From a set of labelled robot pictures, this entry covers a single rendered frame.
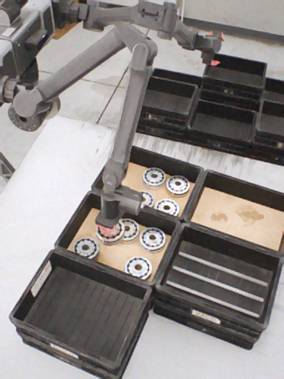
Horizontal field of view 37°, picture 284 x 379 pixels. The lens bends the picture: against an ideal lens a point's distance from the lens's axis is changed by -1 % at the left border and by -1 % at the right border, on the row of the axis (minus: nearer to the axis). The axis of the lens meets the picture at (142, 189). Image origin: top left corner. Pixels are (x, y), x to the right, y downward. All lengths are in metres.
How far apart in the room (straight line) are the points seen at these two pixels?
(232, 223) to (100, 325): 0.68
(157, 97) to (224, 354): 1.75
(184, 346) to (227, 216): 0.55
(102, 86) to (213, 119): 1.21
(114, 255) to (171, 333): 0.37
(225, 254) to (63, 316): 0.65
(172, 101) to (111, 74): 1.16
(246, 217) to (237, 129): 1.13
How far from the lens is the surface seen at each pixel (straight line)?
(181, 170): 1.89
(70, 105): 3.60
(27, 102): 1.33
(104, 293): 1.62
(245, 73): 3.19
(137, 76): 1.22
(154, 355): 1.67
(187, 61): 4.10
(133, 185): 1.89
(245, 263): 1.73
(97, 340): 1.55
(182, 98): 2.88
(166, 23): 1.44
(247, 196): 1.89
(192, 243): 1.73
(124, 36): 1.21
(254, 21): 4.49
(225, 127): 2.88
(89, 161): 2.17
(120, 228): 1.51
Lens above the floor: 2.29
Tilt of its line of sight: 51 degrees down
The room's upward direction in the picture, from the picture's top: 2 degrees clockwise
